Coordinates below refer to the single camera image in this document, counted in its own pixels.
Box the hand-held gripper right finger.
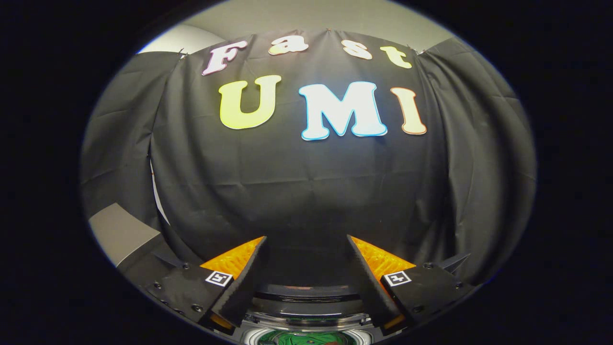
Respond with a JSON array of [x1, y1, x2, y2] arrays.
[[347, 235, 475, 336]]

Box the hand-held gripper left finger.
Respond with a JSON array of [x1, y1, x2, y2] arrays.
[[146, 236, 268, 330]]

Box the grey washing machine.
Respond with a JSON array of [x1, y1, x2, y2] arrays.
[[238, 284, 385, 345]]

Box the green polo shirt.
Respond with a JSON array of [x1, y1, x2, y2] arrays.
[[259, 331, 351, 345]]

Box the black backdrop cloth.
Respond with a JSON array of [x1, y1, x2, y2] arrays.
[[80, 29, 537, 288]]

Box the grey cabinet box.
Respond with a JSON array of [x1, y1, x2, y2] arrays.
[[89, 203, 192, 284]]

